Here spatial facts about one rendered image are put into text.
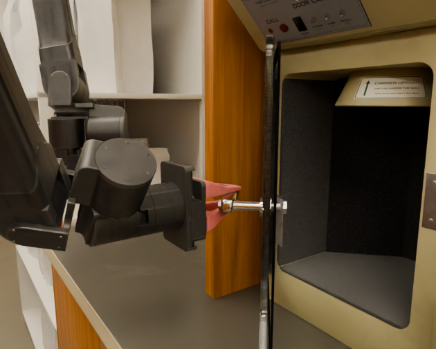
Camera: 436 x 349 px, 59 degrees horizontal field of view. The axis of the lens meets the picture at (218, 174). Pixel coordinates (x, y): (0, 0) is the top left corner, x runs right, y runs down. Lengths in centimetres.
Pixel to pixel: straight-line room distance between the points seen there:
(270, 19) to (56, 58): 34
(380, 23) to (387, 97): 11
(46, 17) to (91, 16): 88
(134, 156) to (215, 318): 44
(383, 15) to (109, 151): 36
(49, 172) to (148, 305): 46
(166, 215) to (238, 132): 34
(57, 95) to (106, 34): 94
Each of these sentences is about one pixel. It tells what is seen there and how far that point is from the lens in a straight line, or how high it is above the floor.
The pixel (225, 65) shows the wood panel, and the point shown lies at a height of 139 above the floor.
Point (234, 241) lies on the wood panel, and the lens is 78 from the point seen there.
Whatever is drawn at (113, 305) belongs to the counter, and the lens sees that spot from 80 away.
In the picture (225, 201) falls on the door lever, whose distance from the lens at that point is 46.
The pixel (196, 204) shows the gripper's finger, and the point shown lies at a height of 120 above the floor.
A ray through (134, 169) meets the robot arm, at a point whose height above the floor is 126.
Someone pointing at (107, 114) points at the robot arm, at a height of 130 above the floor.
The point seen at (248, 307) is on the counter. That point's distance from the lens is 77.
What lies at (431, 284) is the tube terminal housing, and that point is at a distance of 58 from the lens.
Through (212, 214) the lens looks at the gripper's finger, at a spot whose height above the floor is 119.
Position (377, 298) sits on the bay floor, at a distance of 69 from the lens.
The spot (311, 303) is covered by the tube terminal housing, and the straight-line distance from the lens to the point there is 72.
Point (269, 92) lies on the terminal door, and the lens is 40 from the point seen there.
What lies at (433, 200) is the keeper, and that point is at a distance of 55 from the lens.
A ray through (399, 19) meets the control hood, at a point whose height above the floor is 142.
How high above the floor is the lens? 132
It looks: 10 degrees down
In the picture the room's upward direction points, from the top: straight up
